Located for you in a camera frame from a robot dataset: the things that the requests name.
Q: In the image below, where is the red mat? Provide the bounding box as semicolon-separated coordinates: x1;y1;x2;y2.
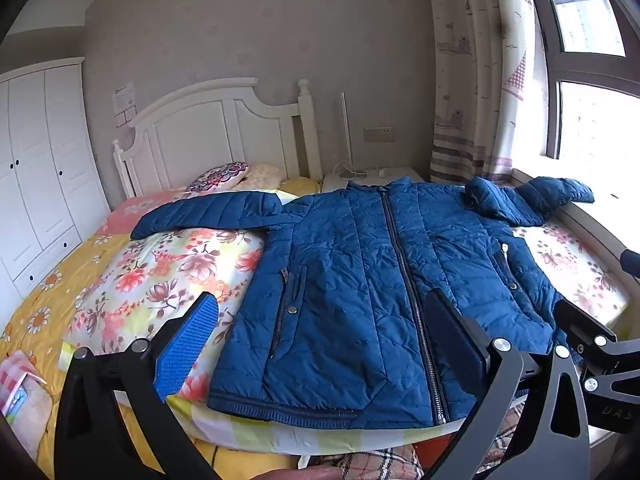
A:
415;437;453;466

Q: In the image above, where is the beige fluffy towel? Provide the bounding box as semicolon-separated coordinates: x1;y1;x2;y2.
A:
5;385;53;461

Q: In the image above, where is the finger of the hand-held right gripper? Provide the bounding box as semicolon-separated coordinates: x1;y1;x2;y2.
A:
553;298;640;437
620;246;640;277

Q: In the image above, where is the pink floral pillow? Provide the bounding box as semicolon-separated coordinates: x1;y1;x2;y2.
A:
95;187;201;236

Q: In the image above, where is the purple patterned pillow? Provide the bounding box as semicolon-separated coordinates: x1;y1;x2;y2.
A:
186;161;249;193

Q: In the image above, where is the floral quilt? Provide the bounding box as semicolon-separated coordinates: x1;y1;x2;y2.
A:
60;220;631;461

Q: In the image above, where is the pink plaid cloth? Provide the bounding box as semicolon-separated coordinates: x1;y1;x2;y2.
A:
0;350;42;413

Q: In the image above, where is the white nightstand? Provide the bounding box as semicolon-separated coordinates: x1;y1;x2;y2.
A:
321;166;427;194

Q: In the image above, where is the cream fluffy pillow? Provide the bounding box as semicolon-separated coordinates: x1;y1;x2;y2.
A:
240;162;283;191

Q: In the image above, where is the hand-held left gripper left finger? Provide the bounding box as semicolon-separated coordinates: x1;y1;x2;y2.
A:
52;291;221;480

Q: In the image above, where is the blue quilted jacket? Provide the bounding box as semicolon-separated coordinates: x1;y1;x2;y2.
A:
130;176;596;428

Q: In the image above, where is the brown plaid blanket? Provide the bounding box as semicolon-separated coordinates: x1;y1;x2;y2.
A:
300;400;526;480

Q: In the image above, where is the white wardrobe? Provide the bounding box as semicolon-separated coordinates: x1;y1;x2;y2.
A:
0;57;112;331

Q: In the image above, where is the white desk lamp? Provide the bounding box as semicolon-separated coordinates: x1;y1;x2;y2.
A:
332;92;368;179

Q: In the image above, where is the window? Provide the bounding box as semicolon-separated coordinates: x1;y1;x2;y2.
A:
525;0;640;161

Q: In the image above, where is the printed curtain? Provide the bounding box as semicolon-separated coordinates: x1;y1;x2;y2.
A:
425;0;533;184

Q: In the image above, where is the paper note on wall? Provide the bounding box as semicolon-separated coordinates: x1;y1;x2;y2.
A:
112;81;137;128

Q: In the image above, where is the white wooden headboard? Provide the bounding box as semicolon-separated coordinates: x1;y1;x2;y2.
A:
112;77;323;198

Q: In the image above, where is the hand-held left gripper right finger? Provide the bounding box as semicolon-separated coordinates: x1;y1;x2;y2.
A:
422;289;593;480

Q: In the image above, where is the yellow daisy bedsheet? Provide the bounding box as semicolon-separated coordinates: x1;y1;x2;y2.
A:
0;175;321;480

